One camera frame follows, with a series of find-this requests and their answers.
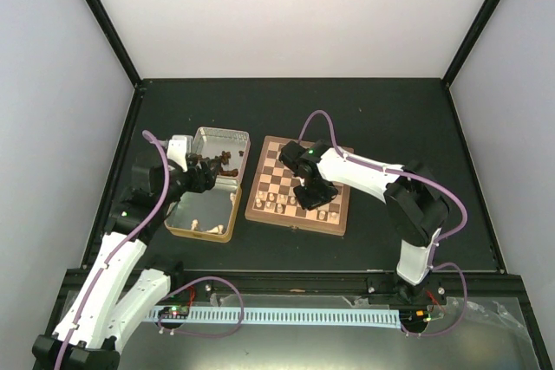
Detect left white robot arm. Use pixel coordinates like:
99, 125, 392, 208
32, 155, 221, 369

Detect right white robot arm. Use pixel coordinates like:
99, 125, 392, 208
278, 140, 449, 304

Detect dark brown chess pieces pile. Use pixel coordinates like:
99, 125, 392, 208
187, 151, 239, 178

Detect cream chess pieces pile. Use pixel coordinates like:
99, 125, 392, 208
191, 191, 237, 235

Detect left small circuit board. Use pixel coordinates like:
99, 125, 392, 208
158, 306, 190, 320

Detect small circuit board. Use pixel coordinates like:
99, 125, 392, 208
158, 306, 190, 320
408, 308, 444, 323

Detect right small circuit board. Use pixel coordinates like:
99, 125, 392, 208
408, 308, 444, 323

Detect gold tin box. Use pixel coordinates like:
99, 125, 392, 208
165, 178, 242, 243

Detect wooden chessboard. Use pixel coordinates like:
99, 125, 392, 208
245, 135, 355, 237

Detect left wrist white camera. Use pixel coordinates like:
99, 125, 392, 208
166, 135, 193, 172

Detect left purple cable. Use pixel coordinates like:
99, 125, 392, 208
54, 129, 173, 370

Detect purple cable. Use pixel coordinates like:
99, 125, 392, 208
54, 129, 173, 370
298, 109, 470, 339

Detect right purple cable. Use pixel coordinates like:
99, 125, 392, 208
298, 109, 470, 339

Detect light blue slotted cable duct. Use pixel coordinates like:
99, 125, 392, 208
144, 306, 402, 329

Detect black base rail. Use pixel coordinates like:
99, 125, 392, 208
57, 269, 528, 307

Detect left black frame post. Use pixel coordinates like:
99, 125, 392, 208
85, 0, 141, 88

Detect black frame post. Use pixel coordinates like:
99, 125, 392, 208
85, 0, 141, 88
441, 0, 501, 88

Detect right black frame post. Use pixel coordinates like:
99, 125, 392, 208
441, 0, 501, 88

